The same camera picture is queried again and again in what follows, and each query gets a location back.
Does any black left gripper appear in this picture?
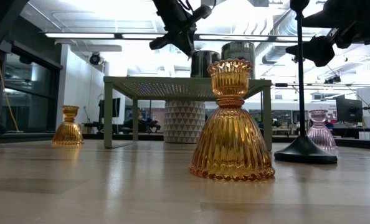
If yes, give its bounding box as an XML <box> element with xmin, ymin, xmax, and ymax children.
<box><xmin>148</xmin><ymin>0</ymin><xmax>213</xmax><ymax>58</ymax></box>

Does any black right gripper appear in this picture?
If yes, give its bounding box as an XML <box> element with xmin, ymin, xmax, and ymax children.
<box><xmin>286</xmin><ymin>0</ymin><xmax>365</xmax><ymax>67</ymax></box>

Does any candle tin red heart label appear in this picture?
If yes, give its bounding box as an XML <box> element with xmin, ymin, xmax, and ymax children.
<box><xmin>190</xmin><ymin>50</ymin><xmax>222</xmax><ymax>78</ymax></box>

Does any candle tin pale label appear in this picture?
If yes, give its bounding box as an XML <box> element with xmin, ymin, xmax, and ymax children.
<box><xmin>221</xmin><ymin>40</ymin><xmax>256</xmax><ymax>79</ymax></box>

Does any pink glass candle holder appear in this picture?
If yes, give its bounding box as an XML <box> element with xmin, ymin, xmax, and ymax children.
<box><xmin>306</xmin><ymin>109</ymin><xmax>339</xmax><ymax>151</ymax></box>

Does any black tall candlestick holder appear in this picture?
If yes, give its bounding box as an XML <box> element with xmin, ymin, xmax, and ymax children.
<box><xmin>273</xmin><ymin>0</ymin><xmax>339</xmax><ymax>166</ymax></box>

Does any amber glass candle holder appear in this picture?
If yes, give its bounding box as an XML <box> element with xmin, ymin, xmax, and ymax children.
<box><xmin>50</xmin><ymin>105</ymin><xmax>85</xmax><ymax>146</ymax></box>
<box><xmin>189</xmin><ymin>58</ymin><xmax>276</xmax><ymax>183</ymax></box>

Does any black computer monitor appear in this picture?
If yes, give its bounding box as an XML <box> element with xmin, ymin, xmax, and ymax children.
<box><xmin>335</xmin><ymin>94</ymin><xmax>364</xmax><ymax>123</ymax></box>

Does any white geometric plant pot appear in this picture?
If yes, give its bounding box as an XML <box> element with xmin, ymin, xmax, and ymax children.
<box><xmin>163</xmin><ymin>100</ymin><xmax>207</xmax><ymax>144</ymax></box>

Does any black ceiling spot lamp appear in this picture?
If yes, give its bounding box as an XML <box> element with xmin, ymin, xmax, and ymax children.
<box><xmin>89</xmin><ymin>52</ymin><xmax>102</xmax><ymax>66</ymax></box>

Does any overhead light bar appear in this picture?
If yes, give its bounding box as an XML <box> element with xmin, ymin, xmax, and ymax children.
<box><xmin>44</xmin><ymin>32</ymin><xmax>370</xmax><ymax>44</ymax></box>

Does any black aluminium table frame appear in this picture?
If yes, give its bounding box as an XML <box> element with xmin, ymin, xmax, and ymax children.
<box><xmin>0</xmin><ymin>132</ymin><xmax>370</xmax><ymax>151</ymax></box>

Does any yellow cable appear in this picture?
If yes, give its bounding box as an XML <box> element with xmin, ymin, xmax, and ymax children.
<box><xmin>0</xmin><ymin>49</ymin><xmax>20</xmax><ymax>132</ymax></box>

